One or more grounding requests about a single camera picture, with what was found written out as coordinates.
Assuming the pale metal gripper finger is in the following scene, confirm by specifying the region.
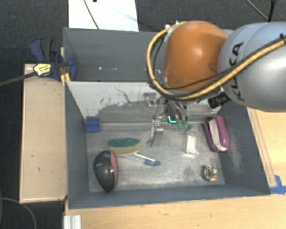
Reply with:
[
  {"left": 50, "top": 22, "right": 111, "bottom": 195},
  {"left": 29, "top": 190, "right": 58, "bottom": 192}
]
[
  {"left": 146, "top": 120, "right": 158, "bottom": 148},
  {"left": 155, "top": 121, "right": 164, "bottom": 146}
]

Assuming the white and blue pen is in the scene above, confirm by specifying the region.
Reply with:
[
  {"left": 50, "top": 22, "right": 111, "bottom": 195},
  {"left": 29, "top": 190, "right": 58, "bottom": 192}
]
[{"left": 120, "top": 151, "right": 161, "bottom": 167}]

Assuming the green and yellow sponge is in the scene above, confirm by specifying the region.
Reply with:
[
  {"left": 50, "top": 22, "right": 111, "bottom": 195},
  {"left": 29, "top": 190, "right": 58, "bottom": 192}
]
[{"left": 107, "top": 137, "right": 142, "bottom": 156}]

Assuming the grey metal bin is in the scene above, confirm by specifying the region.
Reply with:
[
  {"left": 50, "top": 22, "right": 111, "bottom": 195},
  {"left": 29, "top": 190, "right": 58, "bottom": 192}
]
[{"left": 62, "top": 27, "right": 271, "bottom": 209}]

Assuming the black and red oval object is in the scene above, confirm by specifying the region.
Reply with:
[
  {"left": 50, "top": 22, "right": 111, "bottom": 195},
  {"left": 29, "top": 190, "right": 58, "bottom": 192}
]
[{"left": 92, "top": 150, "right": 119, "bottom": 193}]

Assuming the purple and white stapler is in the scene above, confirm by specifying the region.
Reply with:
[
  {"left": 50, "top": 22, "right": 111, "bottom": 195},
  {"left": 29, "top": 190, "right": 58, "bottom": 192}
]
[{"left": 203, "top": 115, "right": 230, "bottom": 153}]

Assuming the small blue block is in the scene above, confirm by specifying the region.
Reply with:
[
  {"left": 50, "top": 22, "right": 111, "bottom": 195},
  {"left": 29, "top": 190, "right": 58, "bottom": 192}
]
[{"left": 85, "top": 116, "right": 101, "bottom": 133}]

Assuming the small round green yellow object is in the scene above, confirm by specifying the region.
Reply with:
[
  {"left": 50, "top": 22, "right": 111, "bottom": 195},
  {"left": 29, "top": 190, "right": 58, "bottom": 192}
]
[{"left": 202, "top": 164, "right": 218, "bottom": 182}]

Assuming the pale wood board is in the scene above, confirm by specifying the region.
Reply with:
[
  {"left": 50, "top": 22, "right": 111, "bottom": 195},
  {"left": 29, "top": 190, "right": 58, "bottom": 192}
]
[{"left": 19, "top": 63, "right": 69, "bottom": 204}]

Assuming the black cylinder on white bracket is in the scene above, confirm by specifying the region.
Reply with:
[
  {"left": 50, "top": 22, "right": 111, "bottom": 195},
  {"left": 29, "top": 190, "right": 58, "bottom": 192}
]
[{"left": 207, "top": 92, "right": 231, "bottom": 109}]

